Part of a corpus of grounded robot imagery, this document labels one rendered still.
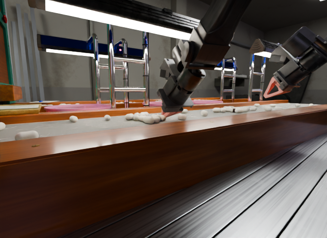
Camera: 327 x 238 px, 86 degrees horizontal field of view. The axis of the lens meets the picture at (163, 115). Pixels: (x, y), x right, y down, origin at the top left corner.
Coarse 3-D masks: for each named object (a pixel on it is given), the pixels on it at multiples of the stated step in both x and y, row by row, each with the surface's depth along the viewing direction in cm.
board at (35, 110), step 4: (16, 104) 75; (20, 104) 75; (24, 104) 75; (28, 104) 75; (32, 104) 75; (36, 104) 75; (40, 104) 75; (36, 108) 58; (40, 108) 67; (0, 112) 49; (4, 112) 49; (8, 112) 50; (12, 112) 50; (16, 112) 51; (20, 112) 51; (24, 112) 52; (28, 112) 52; (32, 112) 53; (36, 112) 54
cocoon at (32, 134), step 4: (20, 132) 31; (24, 132) 31; (28, 132) 32; (32, 132) 32; (36, 132) 32; (16, 136) 30; (20, 136) 30; (24, 136) 31; (28, 136) 31; (32, 136) 32; (36, 136) 32; (16, 140) 31
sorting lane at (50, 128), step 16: (192, 112) 77; (208, 112) 77; (224, 112) 77; (16, 128) 43; (32, 128) 43; (48, 128) 43; (64, 128) 43; (80, 128) 43; (96, 128) 43; (112, 128) 43
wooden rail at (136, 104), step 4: (216, 100) 142; (224, 100) 148; (228, 100) 151; (236, 100) 157; (240, 100) 161; (244, 100) 164; (116, 104) 97; (120, 104) 99; (132, 104) 103; (136, 104) 104; (140, 104) 105; (64, 108) 84; (88, 108) 90; (116, 108) 98
